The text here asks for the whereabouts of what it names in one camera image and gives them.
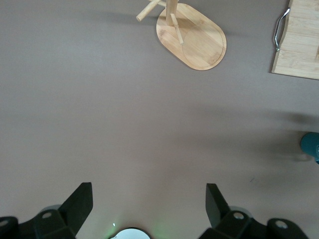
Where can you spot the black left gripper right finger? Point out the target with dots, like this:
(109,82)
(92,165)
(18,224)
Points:
(224,224)

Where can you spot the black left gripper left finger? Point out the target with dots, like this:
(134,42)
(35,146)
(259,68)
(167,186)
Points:
(74,214)

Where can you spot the bamboo cutting board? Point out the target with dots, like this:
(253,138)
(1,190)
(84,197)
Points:
(299,49)

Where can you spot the teal mug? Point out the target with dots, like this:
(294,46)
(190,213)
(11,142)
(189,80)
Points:
(309,147)

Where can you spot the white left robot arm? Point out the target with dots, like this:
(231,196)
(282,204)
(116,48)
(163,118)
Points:
(132,234)

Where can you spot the wooden mug tree stand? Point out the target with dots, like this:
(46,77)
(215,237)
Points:
(204,42)

